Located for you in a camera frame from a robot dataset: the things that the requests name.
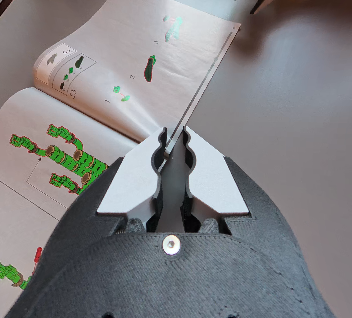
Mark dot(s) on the lego instruction booklet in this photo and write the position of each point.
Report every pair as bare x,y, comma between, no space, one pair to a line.
137,48

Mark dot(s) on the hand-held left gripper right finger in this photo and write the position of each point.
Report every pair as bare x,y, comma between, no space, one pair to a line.
217,186

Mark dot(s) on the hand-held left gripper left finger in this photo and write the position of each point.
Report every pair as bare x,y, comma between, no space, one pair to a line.
129,183

